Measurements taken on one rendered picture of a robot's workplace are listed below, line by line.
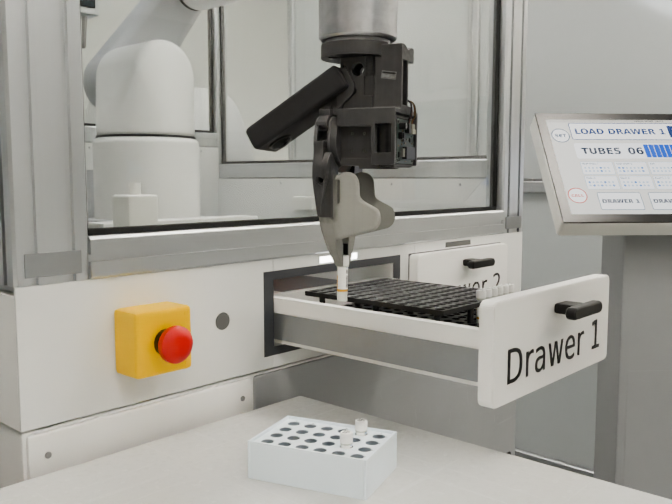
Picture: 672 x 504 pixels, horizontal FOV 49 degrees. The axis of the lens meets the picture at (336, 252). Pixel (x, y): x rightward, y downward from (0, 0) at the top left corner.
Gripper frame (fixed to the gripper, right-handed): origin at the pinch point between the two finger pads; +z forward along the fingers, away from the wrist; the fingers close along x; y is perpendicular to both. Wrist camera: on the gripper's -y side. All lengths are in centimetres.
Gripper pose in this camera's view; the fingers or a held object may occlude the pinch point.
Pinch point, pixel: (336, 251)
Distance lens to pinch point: 73.0
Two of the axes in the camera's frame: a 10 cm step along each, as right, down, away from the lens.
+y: 9.2, 0.5, -3.9
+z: -0.1, 9.9, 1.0
